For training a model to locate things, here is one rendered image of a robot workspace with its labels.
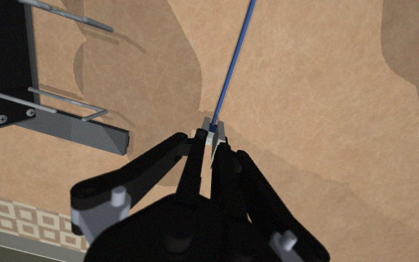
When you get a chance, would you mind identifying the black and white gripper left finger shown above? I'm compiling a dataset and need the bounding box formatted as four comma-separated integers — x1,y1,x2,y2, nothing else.
70,117,210,253

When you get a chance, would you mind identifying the white network cable plug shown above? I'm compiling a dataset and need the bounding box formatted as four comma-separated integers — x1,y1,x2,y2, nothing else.
206,123,217,146

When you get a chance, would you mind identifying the dark blue cable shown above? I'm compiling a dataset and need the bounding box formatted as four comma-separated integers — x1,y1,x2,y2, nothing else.
211,0,256,126

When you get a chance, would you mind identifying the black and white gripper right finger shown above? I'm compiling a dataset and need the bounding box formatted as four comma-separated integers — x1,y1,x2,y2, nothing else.
210,121,330,262

